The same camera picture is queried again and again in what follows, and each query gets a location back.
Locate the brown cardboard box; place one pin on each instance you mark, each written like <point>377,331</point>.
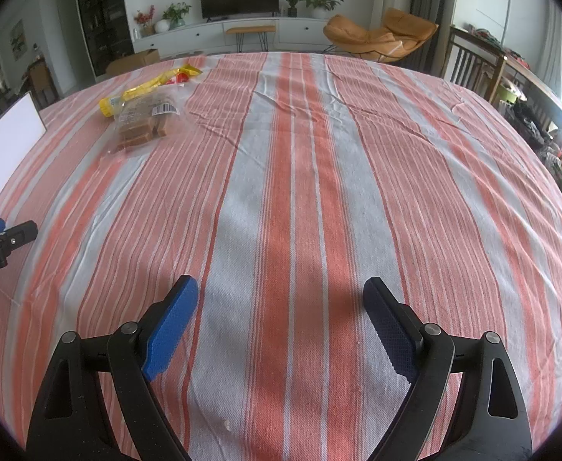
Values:
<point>132,62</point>

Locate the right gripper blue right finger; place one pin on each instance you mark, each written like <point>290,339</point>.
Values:
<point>490,419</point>

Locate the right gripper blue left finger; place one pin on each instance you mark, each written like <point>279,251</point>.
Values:
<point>70,420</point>

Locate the red striped tablecloth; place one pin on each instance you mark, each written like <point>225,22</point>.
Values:
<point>296,178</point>

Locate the yellow crinkled snack bag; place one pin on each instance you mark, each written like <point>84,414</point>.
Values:
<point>111,106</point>

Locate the white tv cabinet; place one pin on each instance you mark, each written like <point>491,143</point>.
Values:
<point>292,34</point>

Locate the dark wooden chair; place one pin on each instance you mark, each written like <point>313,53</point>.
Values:
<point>473,63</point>

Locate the white cardboard storage box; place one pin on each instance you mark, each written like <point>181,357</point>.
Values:
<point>21,127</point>

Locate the green leafy plant left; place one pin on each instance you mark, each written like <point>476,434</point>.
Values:
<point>175,14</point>

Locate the clear bag brown cakes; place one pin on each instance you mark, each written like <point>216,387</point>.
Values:
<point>147,120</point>

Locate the small dark potted plant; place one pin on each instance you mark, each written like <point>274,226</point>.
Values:
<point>292,8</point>

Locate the grey curtain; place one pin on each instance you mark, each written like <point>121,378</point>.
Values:
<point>430,57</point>

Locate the black tall display cabinet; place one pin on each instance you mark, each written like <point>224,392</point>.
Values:
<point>106,32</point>

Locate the green potted plant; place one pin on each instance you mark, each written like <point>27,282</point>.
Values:
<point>319,9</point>

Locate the red flower vase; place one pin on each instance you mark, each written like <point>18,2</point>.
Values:
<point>144,21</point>

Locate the small wooden bench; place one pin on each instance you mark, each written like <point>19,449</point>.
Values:
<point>262,32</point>

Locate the orange lounge chair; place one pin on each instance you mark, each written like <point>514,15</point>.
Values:
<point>399,35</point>

